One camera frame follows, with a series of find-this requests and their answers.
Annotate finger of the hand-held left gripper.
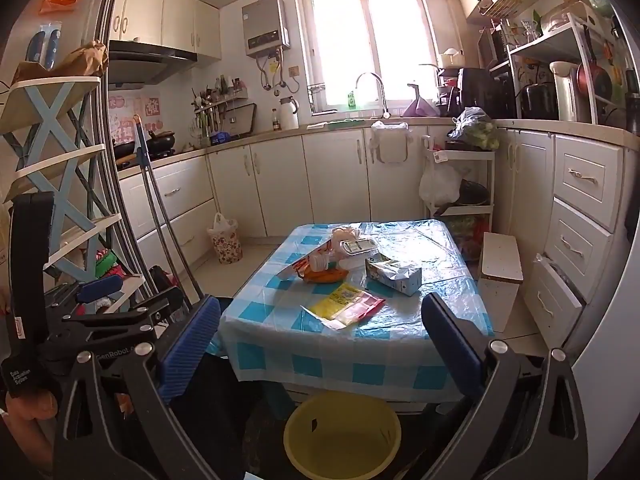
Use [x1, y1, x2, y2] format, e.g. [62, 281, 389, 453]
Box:
[60, 286, 186, 332]
[45, 275, 125, 312]

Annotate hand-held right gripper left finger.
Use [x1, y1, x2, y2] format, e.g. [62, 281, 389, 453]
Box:
[52, 295, 223, 480]

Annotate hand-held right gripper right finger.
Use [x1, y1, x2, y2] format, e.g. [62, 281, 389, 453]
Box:
[421, 291, 588, 480]

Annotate yellow plastic bin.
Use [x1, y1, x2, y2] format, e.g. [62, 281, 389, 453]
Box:
[283, 391, 402, 480]

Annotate clear plastic bottle green label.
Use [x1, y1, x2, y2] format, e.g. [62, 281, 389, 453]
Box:
[340, 238, 380, 261]

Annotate person's left hand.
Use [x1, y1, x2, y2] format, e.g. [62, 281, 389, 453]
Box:
[2, 390, 58, 473]

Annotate red green fabric pile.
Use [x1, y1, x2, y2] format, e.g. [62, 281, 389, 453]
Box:
[92, 247, 126, 281]

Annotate black red bag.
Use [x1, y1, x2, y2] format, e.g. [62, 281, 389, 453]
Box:
[147, 265, 182, 293]

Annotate blue checked plastic tablecloth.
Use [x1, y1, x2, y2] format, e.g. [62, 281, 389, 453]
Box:
[217, 220, 496, 403]

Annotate pink packet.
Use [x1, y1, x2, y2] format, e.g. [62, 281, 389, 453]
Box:
[332, 294, 386, 328]

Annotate floral shopping bag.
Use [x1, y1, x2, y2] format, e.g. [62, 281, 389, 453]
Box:
[207, 212, 242, 264]

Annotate white stool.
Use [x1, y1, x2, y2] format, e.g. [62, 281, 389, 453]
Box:
[477, 232, 525, 333]

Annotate dark patterned floor mat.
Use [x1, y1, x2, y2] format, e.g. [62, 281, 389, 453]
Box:
[192, 350, 451, 480]

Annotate red patterned bag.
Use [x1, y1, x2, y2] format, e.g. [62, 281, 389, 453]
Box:
[442, 215, 488, 261]

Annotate yellow packet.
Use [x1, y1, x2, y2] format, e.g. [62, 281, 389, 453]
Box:
[310, 282, 363, 321]

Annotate white paper wrapper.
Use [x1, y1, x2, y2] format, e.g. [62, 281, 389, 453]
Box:
[300, 305, 351, 331]

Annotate red white long wrapper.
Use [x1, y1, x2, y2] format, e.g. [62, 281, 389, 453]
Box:
[277, 240, 341, 279]

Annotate black pan yellow rim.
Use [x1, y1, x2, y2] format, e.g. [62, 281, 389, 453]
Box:
[114, 140, 138, 166]

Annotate orange peel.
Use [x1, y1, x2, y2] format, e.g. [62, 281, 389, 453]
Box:
[298, 266, 349, 285]

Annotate wooden blue folding shelf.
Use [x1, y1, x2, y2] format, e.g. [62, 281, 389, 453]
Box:
[0, 75, 151, 321]

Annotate black cooking pot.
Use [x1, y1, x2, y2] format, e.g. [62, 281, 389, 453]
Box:
[457, 180, 491, 207]

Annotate black wok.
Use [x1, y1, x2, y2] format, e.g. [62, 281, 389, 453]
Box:
[145, 130, 177, 157]

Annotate white plastic bag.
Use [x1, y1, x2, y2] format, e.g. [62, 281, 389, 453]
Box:
[419, 162, 463, 206]

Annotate white trolley rack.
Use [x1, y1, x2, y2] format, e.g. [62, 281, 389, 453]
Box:
[422, 135, 497, 261]

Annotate white base cabinets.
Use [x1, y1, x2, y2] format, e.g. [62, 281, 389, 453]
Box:
[116, 122, 556, 271]

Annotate dark cutting board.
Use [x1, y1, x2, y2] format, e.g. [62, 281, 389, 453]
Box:
[227, 103, 257, 136]

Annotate white hanging door bin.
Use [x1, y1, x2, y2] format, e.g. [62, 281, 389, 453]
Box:
[370, 121, 413, 165]

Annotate brown paper bag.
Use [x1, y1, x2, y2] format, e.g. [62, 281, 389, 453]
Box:
[12, 40, 110, 86]

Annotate bag of green vegetables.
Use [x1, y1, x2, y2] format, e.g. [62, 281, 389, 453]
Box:
[446, 107, 501, 152]

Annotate black range hood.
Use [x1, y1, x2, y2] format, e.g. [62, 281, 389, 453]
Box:
[107, 40, 198, 86]

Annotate white electric kettle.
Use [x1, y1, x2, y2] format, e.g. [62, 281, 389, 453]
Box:
[278, 96, 301, 131]

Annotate purple plastic bag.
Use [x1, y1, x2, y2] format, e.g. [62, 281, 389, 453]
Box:
[402, 84, 441, 118]

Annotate black air fryer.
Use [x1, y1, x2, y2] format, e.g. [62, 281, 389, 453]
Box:
[456, 66, 516, 120]

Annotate black rice cooker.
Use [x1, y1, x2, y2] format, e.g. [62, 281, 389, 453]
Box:
[520, 82, 558, 121]

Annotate chrome faucet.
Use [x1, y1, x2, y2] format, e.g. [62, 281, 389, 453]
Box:
[355, 72, 391, 118]

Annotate white counter shelf rack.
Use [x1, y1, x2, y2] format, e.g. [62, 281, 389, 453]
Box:
[505, 10, 640, 126]

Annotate white electric water pot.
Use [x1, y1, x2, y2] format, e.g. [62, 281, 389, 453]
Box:
[549, 61, 583, 122]

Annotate microwave oven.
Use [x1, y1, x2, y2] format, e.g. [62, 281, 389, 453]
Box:
[477, 27, 511, 68]

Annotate red frying pan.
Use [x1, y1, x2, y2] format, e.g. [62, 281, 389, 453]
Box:
[576, 40, 613, 106]

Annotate window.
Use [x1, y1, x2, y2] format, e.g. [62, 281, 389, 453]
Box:
[299, 0, 441, 113]

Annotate blue handled mop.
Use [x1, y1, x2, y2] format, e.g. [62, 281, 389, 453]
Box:
[131, 115, 206, 311]

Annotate grey sliding door frame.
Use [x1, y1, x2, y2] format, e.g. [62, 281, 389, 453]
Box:
[97, 0, 153, 291]

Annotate wall utensil rack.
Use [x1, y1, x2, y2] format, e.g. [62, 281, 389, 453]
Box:
[190, 75, 251, 137]

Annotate blue handled knife pack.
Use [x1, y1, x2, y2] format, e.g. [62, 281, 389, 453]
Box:
[27, 21, 63, 71]

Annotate white wall cabinets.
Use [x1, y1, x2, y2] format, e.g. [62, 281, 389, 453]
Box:
[109, 0, 222, 61]

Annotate grey wall water heater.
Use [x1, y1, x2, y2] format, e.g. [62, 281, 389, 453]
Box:
[242, 0, 292, 58]

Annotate white wire basket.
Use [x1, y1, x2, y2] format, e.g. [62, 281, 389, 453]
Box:
[477, 0, 526, 18]

